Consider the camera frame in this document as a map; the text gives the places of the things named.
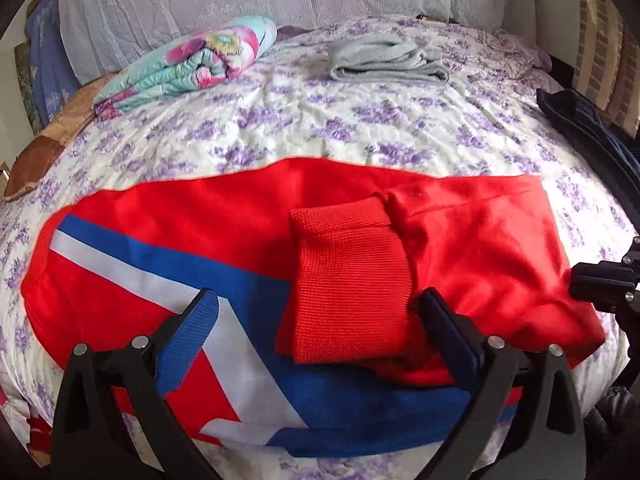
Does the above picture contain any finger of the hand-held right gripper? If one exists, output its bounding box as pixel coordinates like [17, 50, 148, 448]
[569, 260, 638, 306]

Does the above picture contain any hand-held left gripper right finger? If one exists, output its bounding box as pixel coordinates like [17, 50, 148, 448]
[419, 287, 588, 480]

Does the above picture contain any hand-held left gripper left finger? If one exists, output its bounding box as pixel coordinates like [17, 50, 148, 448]
[50, 288, 221, 480]

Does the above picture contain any red blue white sweater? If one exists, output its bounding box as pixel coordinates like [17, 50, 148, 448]
[21, 157, 609, 459]

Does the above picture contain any dark navy garment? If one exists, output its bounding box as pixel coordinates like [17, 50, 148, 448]
[536, 87, 640, 222]

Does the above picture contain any red cloth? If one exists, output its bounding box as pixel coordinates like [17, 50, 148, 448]
[27, 412, 55, 457]

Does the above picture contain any purple floral bed sheet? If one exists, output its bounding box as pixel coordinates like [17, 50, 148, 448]
[0, 14, 632, 480]

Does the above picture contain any beige striped curtain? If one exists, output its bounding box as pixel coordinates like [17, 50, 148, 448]
[572, 0, 640, 137]

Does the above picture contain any purple floral pillow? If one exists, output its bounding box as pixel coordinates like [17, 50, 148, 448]
[492, 30, 554, 79]

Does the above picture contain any brown pillow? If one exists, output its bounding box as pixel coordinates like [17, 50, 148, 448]
[2, 74, 119, 199]

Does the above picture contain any folded floral quilt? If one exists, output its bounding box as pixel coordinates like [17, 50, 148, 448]
[93, 16, 279, 122]

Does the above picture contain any folded grey garment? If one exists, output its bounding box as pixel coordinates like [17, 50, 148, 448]
[327, 32, 454, 86]

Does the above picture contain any green patterned panel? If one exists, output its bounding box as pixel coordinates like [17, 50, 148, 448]
[15, 42, 44, 134]

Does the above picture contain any blue printed cloth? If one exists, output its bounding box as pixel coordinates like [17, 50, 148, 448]
[27, 0, 81, 129]

